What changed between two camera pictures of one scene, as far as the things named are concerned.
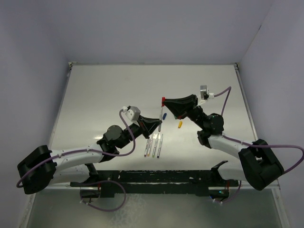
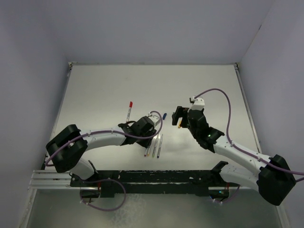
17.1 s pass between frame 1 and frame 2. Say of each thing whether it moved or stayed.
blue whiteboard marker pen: stayed
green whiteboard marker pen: stayed
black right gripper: moved
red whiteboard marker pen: moved
